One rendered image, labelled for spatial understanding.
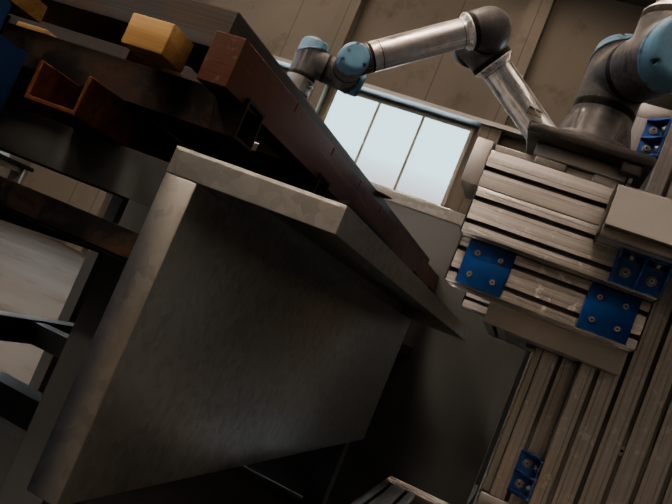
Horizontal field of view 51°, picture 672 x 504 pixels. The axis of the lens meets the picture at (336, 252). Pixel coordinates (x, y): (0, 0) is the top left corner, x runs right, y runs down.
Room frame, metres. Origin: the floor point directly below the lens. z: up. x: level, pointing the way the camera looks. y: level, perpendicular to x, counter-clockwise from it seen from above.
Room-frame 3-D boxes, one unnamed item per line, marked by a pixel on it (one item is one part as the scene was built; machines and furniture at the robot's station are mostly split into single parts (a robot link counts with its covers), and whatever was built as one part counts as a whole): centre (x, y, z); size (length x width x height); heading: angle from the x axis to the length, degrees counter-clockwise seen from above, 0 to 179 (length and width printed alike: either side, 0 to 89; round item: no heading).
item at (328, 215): (1.32, -0.11, 0.67); 1.30 x 0.20 x 0.03; 161
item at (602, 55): (1.31, -0.37, 1.20); 0.13 x 0.12 x 0.14; 9
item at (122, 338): (1.34, -0.03, 0.48); 1.30 x 0.04 x 0.35; 161
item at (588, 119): (1.32, -0.37, 1.09); 0.15 x 0.15 x 0.10
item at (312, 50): (1.82, 0.26, 1.17); 0.09 x 0.08 x 0.11; 97
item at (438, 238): (2.43, -0.05, 0.51); 1.30 x 0.04 x 1.01; 71
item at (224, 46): (1.55, -0.06, 0.80); 1.62 x 0.04 x 0.06; 161
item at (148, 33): (0.82, 0.29, 0.79); 0.06 x 0.05 x 0.04; 71
